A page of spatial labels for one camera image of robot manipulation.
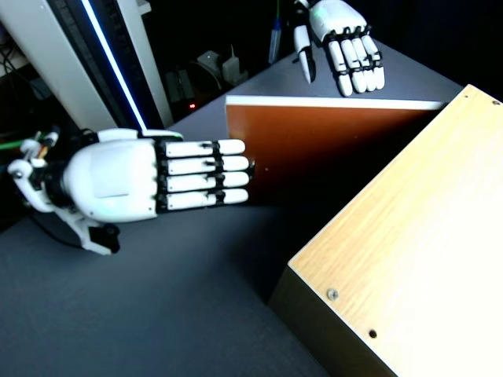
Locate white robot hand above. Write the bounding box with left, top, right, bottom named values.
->
left=62, top=128, right=256, bottom=223
left=293, top=0, right=386, bottom=97

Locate brown wooden panel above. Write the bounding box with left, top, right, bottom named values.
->
left=224, top=95, right=447, bottom=205

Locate light wooden box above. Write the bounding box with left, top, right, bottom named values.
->
left=269, top=83, right=503, bottom=377

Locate blue grey cylinder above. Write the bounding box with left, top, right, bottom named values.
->
left=268, top=0, right=285, bottom=64

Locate black device with red light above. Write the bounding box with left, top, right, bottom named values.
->
left=163, top=69, right=198, bottom=115

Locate white power adapter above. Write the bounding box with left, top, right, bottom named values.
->
left=221, top=44, right=249, bottom=86

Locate white column with light strip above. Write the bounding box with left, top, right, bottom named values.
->
left=0, top=0, right=174, bottom=131

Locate grey table cloth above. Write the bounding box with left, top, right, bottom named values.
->
left=0, top=38, right=464, bottom=377

